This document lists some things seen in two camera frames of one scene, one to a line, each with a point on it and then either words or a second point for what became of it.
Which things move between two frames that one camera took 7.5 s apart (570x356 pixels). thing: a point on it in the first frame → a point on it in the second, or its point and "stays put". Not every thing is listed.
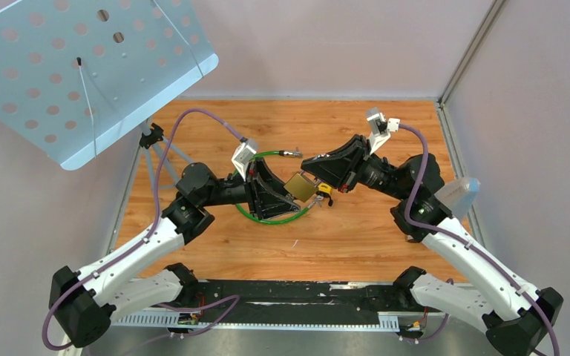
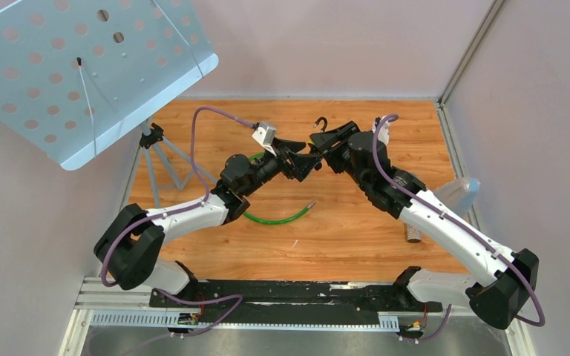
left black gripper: [266, 196] → [301, 165]
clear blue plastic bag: [458, 196] stays put
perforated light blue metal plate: [63, 74] stays put
